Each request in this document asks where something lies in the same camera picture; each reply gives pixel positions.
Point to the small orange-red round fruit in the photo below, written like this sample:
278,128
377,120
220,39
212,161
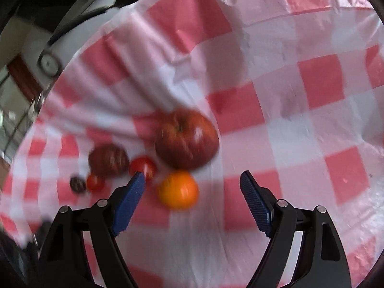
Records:
95,182

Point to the red white checkered tablecloth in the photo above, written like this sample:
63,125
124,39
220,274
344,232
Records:
285,111

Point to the small orange tangerine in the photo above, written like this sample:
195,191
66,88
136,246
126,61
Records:
178,189

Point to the large red apple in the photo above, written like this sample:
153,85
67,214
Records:
186,139

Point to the red tomato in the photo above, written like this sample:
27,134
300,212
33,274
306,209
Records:
143,165

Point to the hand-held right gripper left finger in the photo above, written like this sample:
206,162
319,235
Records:
129,204

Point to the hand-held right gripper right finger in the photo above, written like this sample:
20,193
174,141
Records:
256,204

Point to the small dark wrinkled fruit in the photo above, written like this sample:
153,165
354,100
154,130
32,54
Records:
77,184

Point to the brown wooden frame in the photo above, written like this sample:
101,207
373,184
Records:
24,75

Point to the dark red round fruit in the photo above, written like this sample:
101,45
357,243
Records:
108,159

